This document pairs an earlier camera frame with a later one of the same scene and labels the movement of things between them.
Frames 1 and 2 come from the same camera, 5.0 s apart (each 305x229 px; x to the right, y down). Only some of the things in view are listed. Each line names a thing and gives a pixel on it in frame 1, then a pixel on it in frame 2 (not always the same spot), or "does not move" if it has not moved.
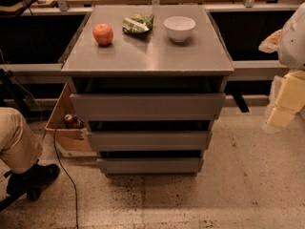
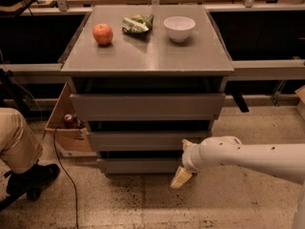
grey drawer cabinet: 149,81 does not move
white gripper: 293,43 to 190,157
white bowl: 179,28 does not move
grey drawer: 150,140 does not move
